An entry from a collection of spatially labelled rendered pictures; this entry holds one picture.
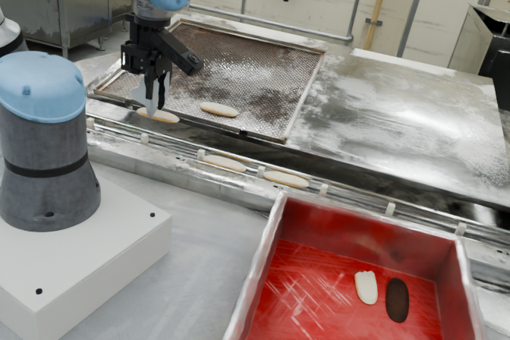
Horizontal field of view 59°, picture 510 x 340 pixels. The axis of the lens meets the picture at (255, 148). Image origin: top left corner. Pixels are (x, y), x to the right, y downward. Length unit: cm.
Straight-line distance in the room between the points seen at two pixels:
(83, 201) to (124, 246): 10
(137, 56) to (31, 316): 53
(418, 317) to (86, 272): 52
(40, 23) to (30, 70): 321
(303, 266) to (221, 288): 15
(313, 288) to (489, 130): 72
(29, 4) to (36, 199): 326
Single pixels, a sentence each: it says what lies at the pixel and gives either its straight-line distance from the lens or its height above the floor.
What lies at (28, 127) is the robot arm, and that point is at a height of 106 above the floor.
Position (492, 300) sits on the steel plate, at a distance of 93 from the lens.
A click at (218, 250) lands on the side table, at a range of 83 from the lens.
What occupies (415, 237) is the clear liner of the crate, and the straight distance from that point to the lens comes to 84.
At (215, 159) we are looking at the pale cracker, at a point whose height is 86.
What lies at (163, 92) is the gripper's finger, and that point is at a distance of 102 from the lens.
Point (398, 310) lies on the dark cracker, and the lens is 80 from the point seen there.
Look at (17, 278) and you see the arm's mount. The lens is 69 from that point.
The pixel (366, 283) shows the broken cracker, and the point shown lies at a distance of 82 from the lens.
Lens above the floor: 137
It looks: 29 degrees down
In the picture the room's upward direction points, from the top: 9 degrees clockwise
